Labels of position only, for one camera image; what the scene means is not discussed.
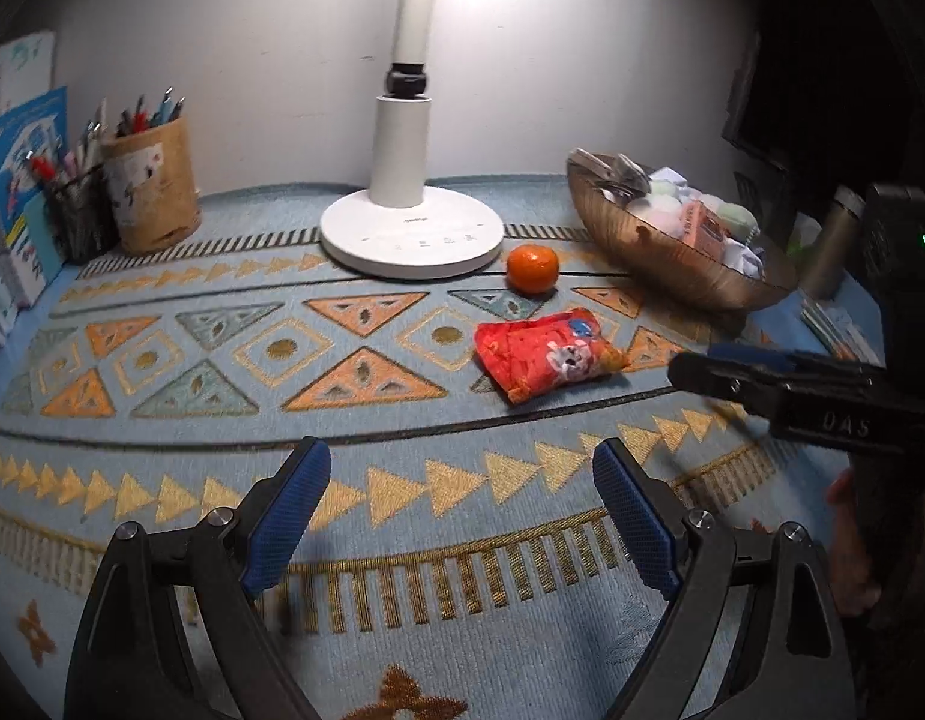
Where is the person's right hand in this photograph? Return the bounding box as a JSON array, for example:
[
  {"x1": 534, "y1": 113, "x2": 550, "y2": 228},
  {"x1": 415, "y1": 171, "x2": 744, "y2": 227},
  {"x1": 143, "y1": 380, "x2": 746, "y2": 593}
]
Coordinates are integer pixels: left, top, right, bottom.
[{"x1": 827, "y1": 468, "x2": 881, "y2": 616}]

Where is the white desk lamp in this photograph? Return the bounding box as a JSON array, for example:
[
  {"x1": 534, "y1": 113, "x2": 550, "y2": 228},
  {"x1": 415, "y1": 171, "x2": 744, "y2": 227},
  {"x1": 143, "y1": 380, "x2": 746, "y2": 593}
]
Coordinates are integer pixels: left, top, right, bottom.
[{"x1": 319, "y1": 0, "x2": 505, "y2": 281}]

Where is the orange mandarin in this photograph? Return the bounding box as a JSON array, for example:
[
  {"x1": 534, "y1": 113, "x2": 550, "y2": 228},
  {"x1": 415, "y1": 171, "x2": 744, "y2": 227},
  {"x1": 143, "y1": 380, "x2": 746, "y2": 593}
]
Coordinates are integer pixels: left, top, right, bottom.
[{"x1": 506, "y1": 244, "x2": 560, "y2": 296}]

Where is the stack of notebooks right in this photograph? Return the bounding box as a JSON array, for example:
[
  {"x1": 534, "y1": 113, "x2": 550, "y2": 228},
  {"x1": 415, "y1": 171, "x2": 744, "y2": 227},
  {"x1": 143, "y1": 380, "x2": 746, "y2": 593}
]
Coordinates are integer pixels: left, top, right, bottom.
[{"x1": 801, "y1": 298, "x2": 884, "y2": 366}]

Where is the grey thermos bottle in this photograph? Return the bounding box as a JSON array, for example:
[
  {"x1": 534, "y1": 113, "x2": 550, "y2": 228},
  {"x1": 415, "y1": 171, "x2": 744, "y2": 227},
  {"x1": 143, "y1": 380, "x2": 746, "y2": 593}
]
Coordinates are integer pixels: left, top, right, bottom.
[{"x1": 799, "y1": 185, "x2": 866, "y2": 301}]

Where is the plaid fabric bow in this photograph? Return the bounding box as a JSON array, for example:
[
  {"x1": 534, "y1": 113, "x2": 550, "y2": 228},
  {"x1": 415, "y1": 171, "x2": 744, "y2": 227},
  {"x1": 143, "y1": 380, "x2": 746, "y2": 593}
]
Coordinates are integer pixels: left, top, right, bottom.
[{"x1": 568, "y1": 148, "x2": 651, "y2": 205}]

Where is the red snack bag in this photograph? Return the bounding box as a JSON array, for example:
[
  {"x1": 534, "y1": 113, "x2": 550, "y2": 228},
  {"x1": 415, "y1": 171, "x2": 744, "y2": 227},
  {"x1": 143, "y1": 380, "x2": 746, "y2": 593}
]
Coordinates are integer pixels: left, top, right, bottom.
[{"x1": 474, "y1": 309, "x2": 628, "y2": 405}]

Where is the black mesh pen cup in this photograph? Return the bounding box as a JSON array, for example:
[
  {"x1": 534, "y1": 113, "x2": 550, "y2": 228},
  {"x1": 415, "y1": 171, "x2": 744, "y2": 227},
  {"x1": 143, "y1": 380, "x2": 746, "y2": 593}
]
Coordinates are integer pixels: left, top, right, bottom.
[{"x1": 42, "y1": 166, "x2": 121, "y2": 265}]

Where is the paper pile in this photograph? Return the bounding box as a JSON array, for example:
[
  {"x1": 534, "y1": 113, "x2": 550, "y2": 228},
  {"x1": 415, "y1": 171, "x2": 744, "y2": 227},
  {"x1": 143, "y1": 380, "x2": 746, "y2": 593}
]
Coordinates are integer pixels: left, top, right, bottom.
[{"x1": 723, "y1": 238, "x2": 764, "y2": 281}]

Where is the pastel dango plush large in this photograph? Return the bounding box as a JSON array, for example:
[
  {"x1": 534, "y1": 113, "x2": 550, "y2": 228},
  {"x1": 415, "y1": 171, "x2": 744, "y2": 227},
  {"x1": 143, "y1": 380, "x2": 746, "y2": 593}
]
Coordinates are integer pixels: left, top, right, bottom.
[{"x1": 627, "y1": 181, "x2": 684, "y2": 239}]

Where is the bamboo pen holder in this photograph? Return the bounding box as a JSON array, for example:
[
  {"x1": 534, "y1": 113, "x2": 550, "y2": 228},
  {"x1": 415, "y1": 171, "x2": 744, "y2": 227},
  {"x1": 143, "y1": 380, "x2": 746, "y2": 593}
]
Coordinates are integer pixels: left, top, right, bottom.
[{"x1": 101, "y1": 117, "x2": 202, "y2": 255}]

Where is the black monitor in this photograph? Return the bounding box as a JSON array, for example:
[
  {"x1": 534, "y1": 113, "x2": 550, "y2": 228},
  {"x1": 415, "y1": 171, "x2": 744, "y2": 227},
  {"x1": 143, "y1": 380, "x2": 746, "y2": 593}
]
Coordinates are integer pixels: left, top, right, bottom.
[{"x1": 723, "y1": 0, "x2": 925, "y2": 188}]

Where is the green tissue pack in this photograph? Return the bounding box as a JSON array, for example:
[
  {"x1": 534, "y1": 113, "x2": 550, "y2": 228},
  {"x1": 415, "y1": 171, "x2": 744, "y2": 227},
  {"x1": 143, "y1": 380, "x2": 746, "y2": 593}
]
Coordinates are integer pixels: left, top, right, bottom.
[{"x1": 786, "y1": 213, "x2": 822, "y2": 260}]

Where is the patterned blue woven mat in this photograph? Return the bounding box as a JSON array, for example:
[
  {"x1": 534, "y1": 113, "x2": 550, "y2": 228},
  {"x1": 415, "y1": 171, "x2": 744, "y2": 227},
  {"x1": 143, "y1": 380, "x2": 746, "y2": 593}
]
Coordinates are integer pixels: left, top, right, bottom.
[{"x1": 0, "y1": 176, "x2": 846, "y2": 718}]

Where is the pastel dango plush small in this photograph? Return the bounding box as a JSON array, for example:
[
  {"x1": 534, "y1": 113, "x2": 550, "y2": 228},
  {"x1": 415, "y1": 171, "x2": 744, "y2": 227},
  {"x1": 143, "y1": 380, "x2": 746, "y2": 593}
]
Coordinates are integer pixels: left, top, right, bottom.
[{"x1": 698, "y1": 193, "x2": 759, "y2": 244}]

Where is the white cover book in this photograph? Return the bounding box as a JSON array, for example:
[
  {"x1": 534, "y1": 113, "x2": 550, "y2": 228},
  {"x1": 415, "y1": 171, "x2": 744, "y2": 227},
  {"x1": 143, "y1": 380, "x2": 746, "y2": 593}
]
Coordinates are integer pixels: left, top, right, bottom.
[{"x1": 0, "y1": 31, "x2": 55, "y2": 346}]

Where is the blue cover book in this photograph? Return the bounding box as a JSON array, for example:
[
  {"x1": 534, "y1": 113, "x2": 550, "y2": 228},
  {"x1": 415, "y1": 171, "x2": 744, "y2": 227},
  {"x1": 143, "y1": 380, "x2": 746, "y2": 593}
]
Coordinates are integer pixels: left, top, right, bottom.
[{"x1": 0, "y1": 86, "x2": 68, "y2": 307}]

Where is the paper ball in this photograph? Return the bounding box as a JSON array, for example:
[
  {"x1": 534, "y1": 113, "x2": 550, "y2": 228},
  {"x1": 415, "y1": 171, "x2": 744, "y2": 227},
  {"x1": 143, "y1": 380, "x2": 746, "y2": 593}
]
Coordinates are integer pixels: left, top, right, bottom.
[{"x1": 649, "y1": 166, "x2": 688, "y2": 187}]

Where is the amber ribbed glass bowl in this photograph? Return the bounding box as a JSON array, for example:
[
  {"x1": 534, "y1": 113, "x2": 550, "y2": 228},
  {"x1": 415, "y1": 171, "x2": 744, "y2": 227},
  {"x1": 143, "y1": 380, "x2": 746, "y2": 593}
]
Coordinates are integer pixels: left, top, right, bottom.
[{"x1": 567, "y1": 160, "x2": 798, "y2": 314}]

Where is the pink card box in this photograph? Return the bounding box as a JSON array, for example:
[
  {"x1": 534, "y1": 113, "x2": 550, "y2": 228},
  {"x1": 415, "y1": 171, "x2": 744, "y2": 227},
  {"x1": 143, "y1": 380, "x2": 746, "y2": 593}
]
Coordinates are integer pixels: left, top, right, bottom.
[{"x1": 680, "y1": 200, "x2": 726, "y2": 262}]

